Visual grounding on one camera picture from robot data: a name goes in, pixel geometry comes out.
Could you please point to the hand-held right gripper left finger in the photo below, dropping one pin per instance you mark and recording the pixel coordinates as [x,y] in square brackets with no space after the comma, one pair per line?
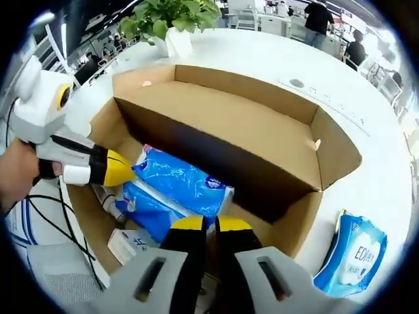
[188,261]

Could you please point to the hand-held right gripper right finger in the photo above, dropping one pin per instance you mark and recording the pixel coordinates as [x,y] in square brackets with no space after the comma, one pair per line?
[229,261]

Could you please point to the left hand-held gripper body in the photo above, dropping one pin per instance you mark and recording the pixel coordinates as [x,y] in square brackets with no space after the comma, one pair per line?
[39,117]

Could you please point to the white tube with red cap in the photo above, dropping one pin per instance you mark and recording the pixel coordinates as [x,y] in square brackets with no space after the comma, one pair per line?
[114,209]

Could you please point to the blue soft tissue pack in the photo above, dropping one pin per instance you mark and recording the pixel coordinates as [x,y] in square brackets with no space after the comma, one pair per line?
[173,196]

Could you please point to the small white blue carton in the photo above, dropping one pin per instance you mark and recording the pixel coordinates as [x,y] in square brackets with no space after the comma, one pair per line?
[122,247]

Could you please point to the blue soft wipes packet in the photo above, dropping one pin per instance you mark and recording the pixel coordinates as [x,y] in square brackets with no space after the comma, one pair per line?
[353,255]

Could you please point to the brown cardboard shoe box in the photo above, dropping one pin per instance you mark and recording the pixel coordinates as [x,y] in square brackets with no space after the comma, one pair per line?
[262,131]

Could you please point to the person's left hand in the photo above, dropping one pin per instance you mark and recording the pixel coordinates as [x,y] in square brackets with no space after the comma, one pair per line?
[23,170]

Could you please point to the white metal rack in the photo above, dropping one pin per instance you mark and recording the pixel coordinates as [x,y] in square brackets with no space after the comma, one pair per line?
[57,49]

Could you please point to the grey mesh office chair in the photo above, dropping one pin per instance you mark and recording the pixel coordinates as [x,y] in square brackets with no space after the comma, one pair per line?
[65,271]

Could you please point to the green plant in white pot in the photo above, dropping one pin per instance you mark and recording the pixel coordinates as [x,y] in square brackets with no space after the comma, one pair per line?
[170,16]

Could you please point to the white table socket panel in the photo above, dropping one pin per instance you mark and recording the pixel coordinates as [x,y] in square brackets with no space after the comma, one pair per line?
[327,98]

